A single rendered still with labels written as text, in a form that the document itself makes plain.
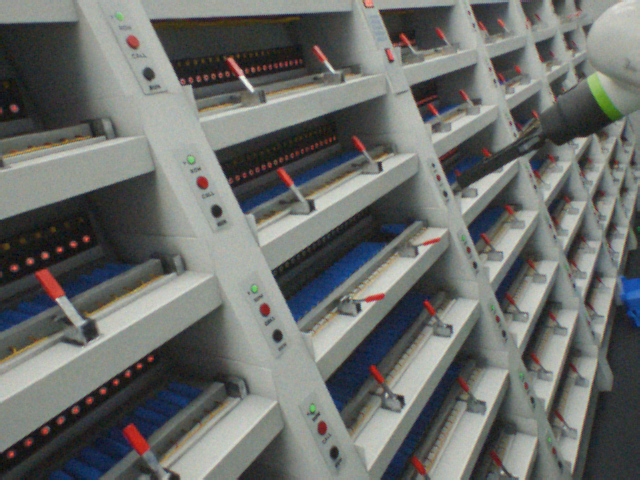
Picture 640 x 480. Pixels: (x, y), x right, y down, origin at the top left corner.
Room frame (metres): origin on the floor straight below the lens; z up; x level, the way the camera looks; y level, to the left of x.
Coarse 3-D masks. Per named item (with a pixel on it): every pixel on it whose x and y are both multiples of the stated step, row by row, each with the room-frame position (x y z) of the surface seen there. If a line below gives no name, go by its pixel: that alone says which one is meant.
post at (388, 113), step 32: (352, 0) 1.21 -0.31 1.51; (288, 32) 1.34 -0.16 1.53; (320, 32) 1.28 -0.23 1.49; (352, 32) 1.23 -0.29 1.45; (384, 96) 1.22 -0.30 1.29; (352, 128) 1.30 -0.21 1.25; (384, 128) 1.24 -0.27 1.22; (416, 128) 1.24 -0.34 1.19; (416, 192) 1.24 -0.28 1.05; (448, 192) 1.27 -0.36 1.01; (448, 256) 1.23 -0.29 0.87; (480, 288) 1.23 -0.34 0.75; (480, 320) 1.22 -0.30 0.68; (512, 352) 1.25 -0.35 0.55; (512, 384) 1.21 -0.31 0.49; (544, 416) 1.27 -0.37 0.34; (544, 448) 1.21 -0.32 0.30
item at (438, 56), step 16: (400, 32) 1.72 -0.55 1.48; (400, 48) 1.27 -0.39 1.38; (416, 48) 1.82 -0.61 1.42; (432, 48) 1.83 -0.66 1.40; (448, 48) 1.61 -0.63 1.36; (464, 48) 1.76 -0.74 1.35; (400, 64) 1.28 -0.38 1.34; (416, 64) 1.35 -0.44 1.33; (432, 64) 1.44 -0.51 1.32; (448, 64) 1.54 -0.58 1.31; (464, 64) 1.65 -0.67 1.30; (416, 80) 1.35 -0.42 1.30
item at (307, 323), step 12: (408, 228) 1.19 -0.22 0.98; (420, 228) 1.21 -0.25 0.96; (396, 240) 1.12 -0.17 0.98; (408, 240) 1.15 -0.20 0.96; (384, 252) 1.07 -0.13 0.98; (372, 264) 1.02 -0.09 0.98; (360, 276) 0.97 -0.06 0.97; (336, 288) 0.93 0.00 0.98; (348, 288) 0.94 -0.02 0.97; (360, 288) 0.95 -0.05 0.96; (324, 300) 0.90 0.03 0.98; (312, 312) 0.86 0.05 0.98; (324, 312) 0.87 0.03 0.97; (300, 324) 0.83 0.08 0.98; (312, 324) 0.84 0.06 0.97; (324, 324) 0.84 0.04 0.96; (312, 336) 0.81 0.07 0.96
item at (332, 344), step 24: (384, 216) 1.31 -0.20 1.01; (408, 216) 1.26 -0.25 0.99; (432, 216) 1.22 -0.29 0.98; (336, 240) 1.16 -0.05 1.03; (408, 264) 1.04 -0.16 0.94; (384, 288) 0.95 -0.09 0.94; (408, 288) 1.02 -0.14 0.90; (384, 312) 0.93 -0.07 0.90; (336, 336) 0.81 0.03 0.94; (360, 336) 0.86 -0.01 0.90; (336, 360) 0.80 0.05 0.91
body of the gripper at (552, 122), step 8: (544, 112) 0.95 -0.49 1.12; (552, 112) 0.93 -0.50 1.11; (544, 120) 0.94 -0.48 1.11; (552, 120) 0.93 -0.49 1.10; (560, 120) 0.92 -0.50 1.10; (544, 128) 0.94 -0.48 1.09; (552, 128) 0.93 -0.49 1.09; (560, 128) 0.92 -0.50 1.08; (568, 128) 0.92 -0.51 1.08; (528, 136) 0.97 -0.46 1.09; (544, 136) 0.94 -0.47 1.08; (552, 136) 0.93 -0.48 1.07; (560, 136) 0.93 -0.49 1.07; (568, 136) 0.93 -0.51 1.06; (576, 136) 0.93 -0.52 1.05; (536, 144) 0.95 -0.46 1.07; (560, 144) 0.95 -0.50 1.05
